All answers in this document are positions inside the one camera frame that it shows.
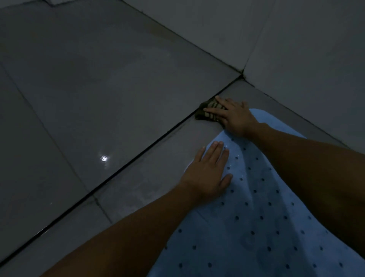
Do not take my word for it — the person's right hand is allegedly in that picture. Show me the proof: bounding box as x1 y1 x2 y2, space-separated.
204 96 260 139

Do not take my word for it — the dark green striped cloth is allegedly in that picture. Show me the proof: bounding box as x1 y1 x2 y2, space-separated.
194 97 229 125

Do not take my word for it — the person's left forearm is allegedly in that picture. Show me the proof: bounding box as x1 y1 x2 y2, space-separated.
41 182 200 277

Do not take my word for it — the person's left hand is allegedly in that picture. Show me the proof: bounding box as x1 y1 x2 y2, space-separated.
179 140 233 202

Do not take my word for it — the person's right forearm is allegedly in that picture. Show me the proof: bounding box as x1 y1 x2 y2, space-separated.
250 123 365 258

